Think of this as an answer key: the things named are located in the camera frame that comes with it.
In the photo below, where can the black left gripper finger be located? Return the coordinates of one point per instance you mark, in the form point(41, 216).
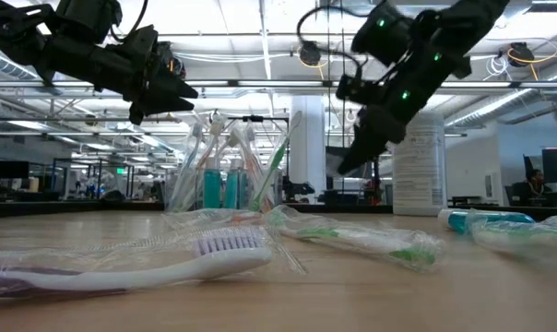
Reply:
point(174, 90)
point(158, 107)

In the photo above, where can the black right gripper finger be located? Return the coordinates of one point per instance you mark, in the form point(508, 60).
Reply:
point(361, 154)

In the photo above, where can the pink white toothbrush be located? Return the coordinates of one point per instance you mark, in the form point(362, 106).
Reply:
point(217, 124)

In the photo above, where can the blue white toothbrush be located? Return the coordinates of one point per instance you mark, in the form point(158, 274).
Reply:
point(186, 180)

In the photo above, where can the green white toothbrush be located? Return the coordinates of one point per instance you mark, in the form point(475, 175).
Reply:
point(275, 161)
point(513, 237)
point(352, 237)

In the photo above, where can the blue mouthwash bottle white cap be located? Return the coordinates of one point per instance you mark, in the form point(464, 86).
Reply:
point(212, 189)
point(232, 189)
point(458, 221)

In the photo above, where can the clear plastic bag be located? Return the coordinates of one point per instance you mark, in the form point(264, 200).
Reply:
point(195, 203)

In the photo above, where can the red white toothbrush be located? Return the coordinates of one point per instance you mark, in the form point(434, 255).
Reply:
point(251, 161)

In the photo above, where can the orange white toothbrush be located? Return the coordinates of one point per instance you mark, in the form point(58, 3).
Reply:
point(241, 217)

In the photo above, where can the purple white toothbrush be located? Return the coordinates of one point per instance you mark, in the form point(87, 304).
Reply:
point(168, 272)

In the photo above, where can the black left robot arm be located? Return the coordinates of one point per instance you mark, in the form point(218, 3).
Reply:
point(11, 27)

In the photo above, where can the black background robot arm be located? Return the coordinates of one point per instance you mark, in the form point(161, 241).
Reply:
point(297, 189)

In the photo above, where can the white building column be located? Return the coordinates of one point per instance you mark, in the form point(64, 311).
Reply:
point(306, 138)

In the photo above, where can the white wipes canister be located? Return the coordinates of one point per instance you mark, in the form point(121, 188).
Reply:
point(419, 175)

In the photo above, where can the long horizontal overhead beam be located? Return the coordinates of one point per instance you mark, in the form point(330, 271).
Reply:
point(260, 83)

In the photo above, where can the person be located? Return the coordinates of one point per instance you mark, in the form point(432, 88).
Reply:
point(532, 186)

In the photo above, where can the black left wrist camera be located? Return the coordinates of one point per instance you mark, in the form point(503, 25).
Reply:
point(172, 60)

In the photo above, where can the silver ventilation duct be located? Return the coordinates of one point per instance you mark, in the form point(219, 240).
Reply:
point(500, 103)
point(15, 70)

